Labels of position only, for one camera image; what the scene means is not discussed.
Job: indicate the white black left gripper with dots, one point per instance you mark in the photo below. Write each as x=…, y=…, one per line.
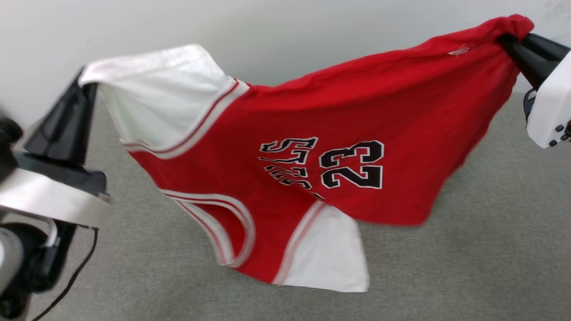
x=53, y=196

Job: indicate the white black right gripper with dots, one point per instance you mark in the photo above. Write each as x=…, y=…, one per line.
x=553, y=107

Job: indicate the red and white basketball jersey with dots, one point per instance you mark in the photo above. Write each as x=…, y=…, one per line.
x=357, y=111

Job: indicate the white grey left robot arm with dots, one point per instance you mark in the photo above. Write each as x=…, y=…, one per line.
x=18, y=267

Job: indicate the grey fabric sofa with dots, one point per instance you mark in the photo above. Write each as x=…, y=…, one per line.
x=446, y=267

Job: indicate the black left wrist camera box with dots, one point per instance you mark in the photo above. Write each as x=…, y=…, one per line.
x=8, y=133

